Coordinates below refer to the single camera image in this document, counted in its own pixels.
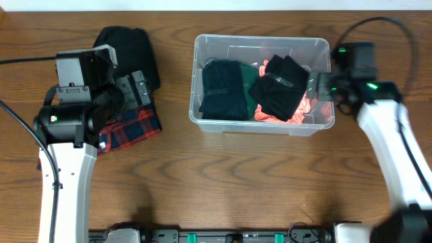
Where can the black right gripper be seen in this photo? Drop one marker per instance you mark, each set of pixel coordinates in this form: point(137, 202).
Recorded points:
point(327, 79)

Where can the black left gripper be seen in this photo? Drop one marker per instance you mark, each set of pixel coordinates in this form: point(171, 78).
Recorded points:
point(133, 89)

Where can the orange garment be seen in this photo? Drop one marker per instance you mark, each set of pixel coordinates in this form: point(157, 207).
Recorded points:
point(297, 118)

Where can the black ribbed garment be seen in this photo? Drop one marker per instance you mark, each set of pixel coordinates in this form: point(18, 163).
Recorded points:
point(281, 89)

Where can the dark green cloth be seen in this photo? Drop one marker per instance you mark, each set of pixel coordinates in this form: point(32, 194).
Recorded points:
point(249, 76)

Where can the clear plastic storage bin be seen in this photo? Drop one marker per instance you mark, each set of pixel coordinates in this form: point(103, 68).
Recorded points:
point(313, 54)

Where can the dark navy garment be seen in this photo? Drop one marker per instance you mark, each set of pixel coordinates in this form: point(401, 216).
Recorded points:
point(223, 93)

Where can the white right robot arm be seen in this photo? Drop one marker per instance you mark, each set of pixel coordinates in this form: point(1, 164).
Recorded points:
point(381, 115)

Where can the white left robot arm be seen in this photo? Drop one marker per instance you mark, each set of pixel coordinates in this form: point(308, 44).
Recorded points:
point(68, 169)

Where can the red plaid folded shirt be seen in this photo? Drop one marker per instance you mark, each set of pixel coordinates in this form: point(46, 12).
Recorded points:
point(129, 128)

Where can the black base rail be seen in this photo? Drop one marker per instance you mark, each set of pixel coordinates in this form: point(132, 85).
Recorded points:
point(133, 232)

